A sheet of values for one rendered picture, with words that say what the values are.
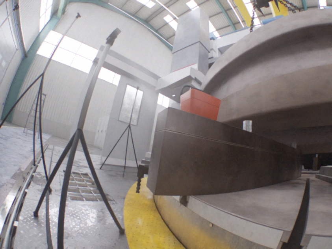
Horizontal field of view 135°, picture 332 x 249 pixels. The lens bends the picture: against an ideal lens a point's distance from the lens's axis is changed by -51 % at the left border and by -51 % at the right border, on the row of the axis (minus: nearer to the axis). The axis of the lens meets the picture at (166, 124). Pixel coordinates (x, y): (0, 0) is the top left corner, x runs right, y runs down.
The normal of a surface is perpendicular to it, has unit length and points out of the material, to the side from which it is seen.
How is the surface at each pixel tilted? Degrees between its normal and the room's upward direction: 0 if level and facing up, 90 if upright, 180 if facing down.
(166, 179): 90
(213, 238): 90
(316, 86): 90
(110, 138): 90
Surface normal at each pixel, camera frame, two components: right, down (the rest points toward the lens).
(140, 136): 0.69, -0.04
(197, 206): -0.90, -0.22
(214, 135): 0.37, -0.13
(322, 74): -0.79, -0.24
